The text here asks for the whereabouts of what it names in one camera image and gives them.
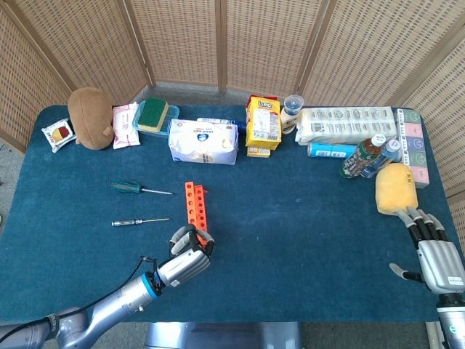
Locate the white toilet paper pack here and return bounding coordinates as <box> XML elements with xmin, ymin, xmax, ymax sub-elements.
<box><xmin>294</xmin><ymin>105</ymin><xmax>397</xmax><ymax>146</ymax></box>

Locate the green yellow sponge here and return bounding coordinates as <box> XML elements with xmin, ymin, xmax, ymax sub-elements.
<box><xmin>137</xmin><ymin>97</ymin><xmax>170</xmax><ymax>132</ymax></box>

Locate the orange test tube rack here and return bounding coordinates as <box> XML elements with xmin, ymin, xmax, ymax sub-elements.
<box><xmin>184</xmin><ymin>180</ymin><xmax>211</xmax><ymax>246</ymax></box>

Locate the white red yellow snack packet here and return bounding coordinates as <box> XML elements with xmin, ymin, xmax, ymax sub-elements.
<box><xmin>41</xmin><ymin>118</ymin><xmax>77</xmax><ymax>154</ymax></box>

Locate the white blue tissue pack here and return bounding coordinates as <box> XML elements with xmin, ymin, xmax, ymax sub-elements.
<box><xmin>167</xmin><ymin>118</ymin><xmax>240</xmax><ymax>166</ymax></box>

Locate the blue label water bottle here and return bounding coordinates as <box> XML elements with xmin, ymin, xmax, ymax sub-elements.
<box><xmin>361</xmin><ymin>138</ymin><xmax>403</xmax><ymax>179</ymax></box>

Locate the yellow bread plush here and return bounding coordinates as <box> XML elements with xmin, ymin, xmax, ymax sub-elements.
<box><xmin>375</xmin><ymin>162</ymin><xmax>419</xmax><ymax>215</ymax></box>

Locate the blue table cloth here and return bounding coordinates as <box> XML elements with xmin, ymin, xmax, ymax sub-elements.
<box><xmin>0</xmin><ymin>104</ymin><xmax>465</xmax><ymax>324</ymax></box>

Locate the large green handle screwdriver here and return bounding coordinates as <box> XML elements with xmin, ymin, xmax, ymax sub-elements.
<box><xmin>110</xmin><ymin>181</ymin><xmax>174</xmax><ymax>196</ymax></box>

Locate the small flat yellow box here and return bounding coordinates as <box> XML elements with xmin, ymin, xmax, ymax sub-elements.
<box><xmin>246</xmin><ymin>145</ymin><xmax>272</xmax><ymax>159</ymax></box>

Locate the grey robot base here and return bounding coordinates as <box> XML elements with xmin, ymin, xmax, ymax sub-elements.
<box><xmin>145</xmin><ymin>321</ymin><xmax>303</xmax><ymax>349</ymax></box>

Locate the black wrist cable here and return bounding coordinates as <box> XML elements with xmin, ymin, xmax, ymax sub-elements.
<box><xmin>129</xmin><ymin>255</ymin><xmax>160</xmax><ymax>288</ymax></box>

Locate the pink wet wipes pack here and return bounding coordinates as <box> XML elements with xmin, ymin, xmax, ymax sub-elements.
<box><xmin>111</xmin><ymin>101</ymin><xmax>142</xmax><ymax>151</ymax></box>

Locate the white jar with clear cap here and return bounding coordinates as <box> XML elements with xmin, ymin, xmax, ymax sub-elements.
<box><xmin>280</xmin><ymin>95</ymin><xmax>304</xmax><ymax>135</ymax></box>

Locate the green tea bottle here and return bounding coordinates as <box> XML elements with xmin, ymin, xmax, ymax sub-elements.
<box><xmin>339</xmin><ymin>133</ymin><xmax>387</xmax><ymax>180</ymax></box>

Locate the yellow biscuit box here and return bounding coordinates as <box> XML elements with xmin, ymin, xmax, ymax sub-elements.
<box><xmin>245</xmin><ymin>95</ymin><xmax>283</xmax><ymax>151</ymax></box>

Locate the blue cylindrical can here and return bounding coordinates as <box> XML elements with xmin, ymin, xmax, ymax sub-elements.
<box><xmin>307</xmin><ymin>142</ymin><xmax>359</xmax><ymax>159</ymax></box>

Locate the white blue flat box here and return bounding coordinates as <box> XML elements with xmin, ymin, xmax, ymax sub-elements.
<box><xmin>196</xmin><ymin>116</ymin><xmax>237</xmax><ymax>127</ymax></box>

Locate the brown plush toy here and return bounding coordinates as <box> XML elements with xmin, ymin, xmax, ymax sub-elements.
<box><xmin>67</xmin><ymin>87</ymin><xmax>116</xmax><ymax>151</ymax></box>

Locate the multicolour pocket tissue pack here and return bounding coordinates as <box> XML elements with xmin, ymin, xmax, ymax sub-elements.
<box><xmin>394</xmin><ymin>108</ymin><xmax>431</xmax><ymax>189</ymax></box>

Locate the wicker folding screen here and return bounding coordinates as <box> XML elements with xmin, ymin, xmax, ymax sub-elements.
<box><xmin>0</xmin><ymin>0</ymin><xmax>465</xmax><ymax>255</ymax></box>

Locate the clear plastic container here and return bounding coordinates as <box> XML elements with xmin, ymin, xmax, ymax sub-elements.
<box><xmin>132</xmin><ymin>103</ymin><xmax>181</xmax><ymax>137</ymax></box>

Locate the robot left five-finger hand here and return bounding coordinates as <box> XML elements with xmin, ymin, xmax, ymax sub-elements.
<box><xmin>158</xmin><ymin>224</ymin><xmax>216</xmax><ymax>289</ymax></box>

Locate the silver black precision screwdriver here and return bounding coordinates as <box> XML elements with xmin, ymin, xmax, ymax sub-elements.
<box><xmin>111</xmin><ymin>217</ymin><xmax>171</xmax><ymax>228</ymax></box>

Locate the robot right five-finger hand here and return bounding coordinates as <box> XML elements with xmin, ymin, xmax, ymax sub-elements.
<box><xmin>388</xmin><ymin>206</ymin><xmax>465</xmax><ymax>295</ymax></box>

